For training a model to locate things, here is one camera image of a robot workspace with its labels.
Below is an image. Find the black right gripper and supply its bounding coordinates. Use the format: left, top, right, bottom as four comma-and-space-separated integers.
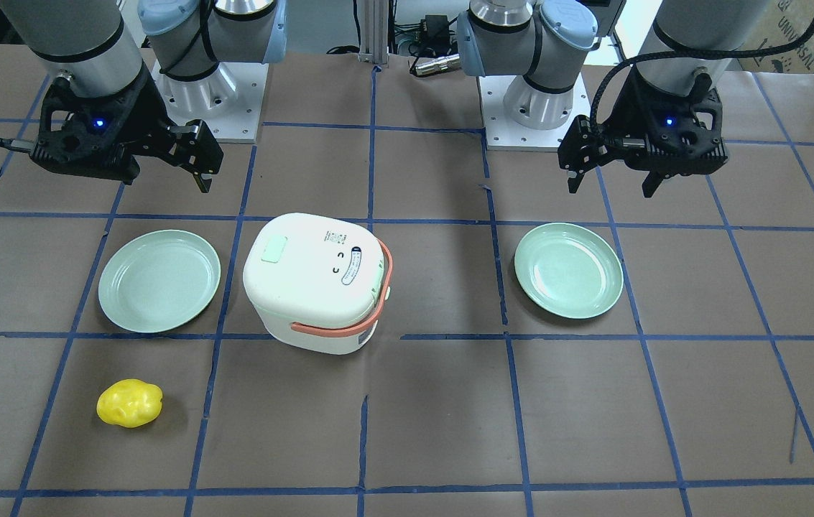
0, 68, 223, 194

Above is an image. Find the yellow toy potato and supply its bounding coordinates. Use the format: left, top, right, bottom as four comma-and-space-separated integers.
96, 378, 163, 429

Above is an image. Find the green plate near potato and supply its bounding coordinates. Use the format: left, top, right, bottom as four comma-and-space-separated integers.
98, 229, 221, 334

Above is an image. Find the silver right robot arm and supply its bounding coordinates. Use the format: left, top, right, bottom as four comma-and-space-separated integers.
0, 1, 287, 193

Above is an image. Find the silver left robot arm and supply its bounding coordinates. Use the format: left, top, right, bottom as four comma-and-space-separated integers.
456, 1, 767, 197

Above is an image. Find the white rice cooker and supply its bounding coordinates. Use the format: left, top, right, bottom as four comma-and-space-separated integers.
242, 213, 394, 355

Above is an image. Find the cardboard box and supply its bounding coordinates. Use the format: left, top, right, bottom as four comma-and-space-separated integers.
737, 0, 814, 76

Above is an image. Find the aluminium frame post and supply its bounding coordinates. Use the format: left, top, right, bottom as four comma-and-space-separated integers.
356, 1, 393, 67

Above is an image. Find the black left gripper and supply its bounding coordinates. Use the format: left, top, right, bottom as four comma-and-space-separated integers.
558, 70, 729, 199

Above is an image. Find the black braided cable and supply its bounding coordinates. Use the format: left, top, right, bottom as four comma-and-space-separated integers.
588, 0, 814, 137

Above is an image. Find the black power adapter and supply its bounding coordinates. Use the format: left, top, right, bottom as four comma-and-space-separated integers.
420, 14, 450, 46

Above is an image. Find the green plate far side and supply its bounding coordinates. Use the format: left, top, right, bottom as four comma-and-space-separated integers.
513, 223, 624, 320

